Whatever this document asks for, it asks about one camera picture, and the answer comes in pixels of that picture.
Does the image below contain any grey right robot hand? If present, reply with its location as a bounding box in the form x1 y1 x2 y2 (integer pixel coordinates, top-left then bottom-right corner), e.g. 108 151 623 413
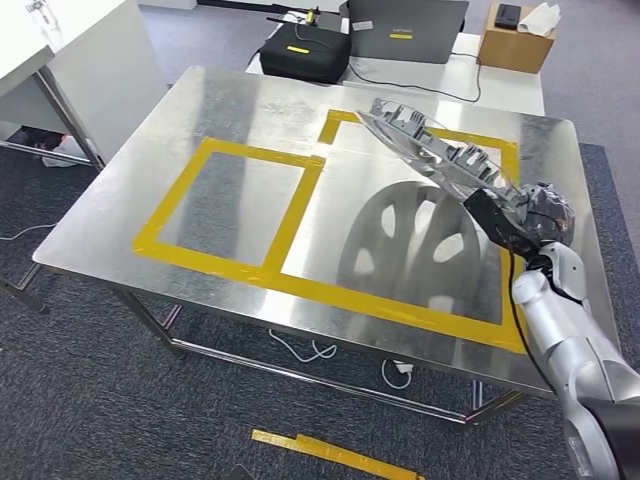
515 182 576 250

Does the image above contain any grey plastic wheel hubcap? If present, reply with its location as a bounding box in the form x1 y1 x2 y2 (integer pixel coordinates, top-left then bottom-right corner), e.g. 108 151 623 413
355 97 524 207

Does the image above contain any stainless steel workbench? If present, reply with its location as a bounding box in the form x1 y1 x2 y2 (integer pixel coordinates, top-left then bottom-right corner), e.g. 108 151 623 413
0 64 623 435

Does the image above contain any white table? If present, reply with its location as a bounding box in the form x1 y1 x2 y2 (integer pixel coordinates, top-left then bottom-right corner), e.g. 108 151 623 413
245 13 546 117

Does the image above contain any brown cardboard box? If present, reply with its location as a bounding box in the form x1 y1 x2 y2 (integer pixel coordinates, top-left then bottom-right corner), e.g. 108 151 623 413
477 1 556 75

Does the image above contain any white crumpled tissue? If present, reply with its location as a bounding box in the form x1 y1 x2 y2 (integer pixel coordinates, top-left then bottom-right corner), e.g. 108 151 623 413
517 1 562 38

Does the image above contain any small black device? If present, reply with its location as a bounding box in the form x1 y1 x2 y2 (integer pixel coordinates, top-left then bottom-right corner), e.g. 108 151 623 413
494 3 522 30

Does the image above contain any white power strip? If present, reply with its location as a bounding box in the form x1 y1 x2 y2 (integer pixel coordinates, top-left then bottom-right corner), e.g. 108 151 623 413
380 357 415 391

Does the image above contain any grey laptop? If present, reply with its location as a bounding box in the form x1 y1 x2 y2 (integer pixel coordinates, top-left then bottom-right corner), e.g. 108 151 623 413
347 0 470 66

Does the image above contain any black carry bag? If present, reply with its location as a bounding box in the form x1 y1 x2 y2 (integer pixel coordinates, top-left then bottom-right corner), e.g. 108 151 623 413
259 23 352 85

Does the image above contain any black antenna device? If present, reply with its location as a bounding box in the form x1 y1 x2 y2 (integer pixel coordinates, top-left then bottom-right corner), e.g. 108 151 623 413
265 6 321 28

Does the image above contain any white desk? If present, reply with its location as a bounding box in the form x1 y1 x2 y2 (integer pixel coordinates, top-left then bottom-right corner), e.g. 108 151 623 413
0 0 168 167

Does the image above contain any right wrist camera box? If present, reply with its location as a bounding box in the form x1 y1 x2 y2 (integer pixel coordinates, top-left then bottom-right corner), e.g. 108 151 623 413
462 188 541 263

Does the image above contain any black power cable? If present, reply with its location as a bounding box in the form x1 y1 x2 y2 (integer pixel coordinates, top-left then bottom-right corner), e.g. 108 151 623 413
347 52 484 105

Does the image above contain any white floor cable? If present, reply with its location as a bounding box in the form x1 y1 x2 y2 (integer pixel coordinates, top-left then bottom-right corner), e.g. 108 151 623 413
0 223 57 243
269 329 338 364

